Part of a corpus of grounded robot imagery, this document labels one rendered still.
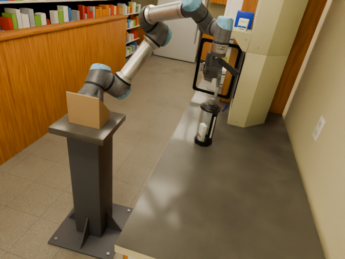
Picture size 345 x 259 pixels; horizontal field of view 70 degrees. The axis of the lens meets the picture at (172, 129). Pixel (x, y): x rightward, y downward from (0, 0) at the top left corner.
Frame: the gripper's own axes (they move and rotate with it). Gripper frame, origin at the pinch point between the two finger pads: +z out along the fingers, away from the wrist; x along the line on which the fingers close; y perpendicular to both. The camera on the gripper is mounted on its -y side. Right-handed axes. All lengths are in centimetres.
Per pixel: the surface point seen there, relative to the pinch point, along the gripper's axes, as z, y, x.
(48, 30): 12, 148, -149
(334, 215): 21, -43, 54
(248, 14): -35, -20, -45
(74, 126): 30, 73, -2
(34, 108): 87, 158, -117
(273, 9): -40, -26, -24
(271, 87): 3, -42, -30
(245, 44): -20.6, -17.3, -26.3
